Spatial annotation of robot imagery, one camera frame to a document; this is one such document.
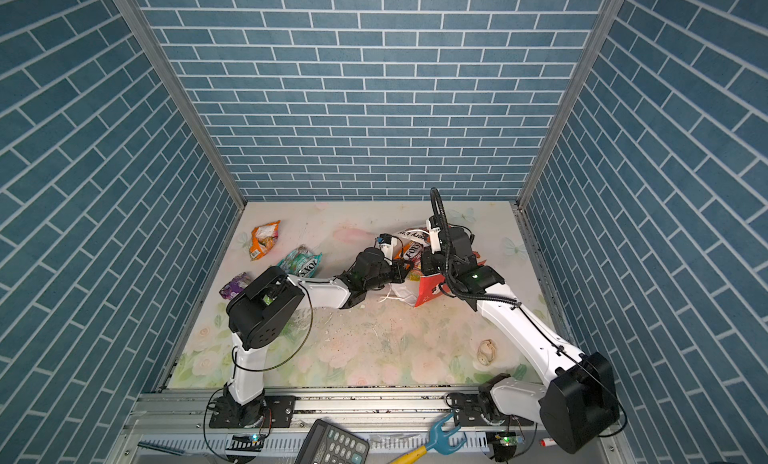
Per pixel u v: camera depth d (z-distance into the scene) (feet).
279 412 2.43
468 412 2.41
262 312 1.71
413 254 2.94
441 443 2.23
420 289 2.66
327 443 2.23
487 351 2.77
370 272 2.43
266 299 1.89
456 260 1.94
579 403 1.31
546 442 2.27
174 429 2.47
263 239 3.36
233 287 2.94
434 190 1.90
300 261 3.16
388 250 2.77
